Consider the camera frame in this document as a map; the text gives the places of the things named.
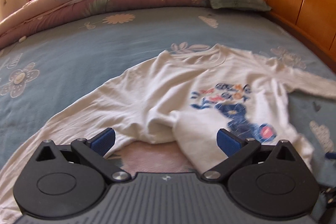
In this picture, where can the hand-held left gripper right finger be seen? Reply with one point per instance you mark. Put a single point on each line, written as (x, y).
(228, 144)

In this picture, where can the small white object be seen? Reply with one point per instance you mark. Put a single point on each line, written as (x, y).
(22, 38)

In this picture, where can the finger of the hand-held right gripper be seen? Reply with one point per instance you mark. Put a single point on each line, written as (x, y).
(329, 193)
(330, 155)

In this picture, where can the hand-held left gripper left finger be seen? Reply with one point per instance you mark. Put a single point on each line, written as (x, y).
(103, 141)

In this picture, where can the white printed long-sleeve shirt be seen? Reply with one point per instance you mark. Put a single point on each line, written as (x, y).
(157, 90)

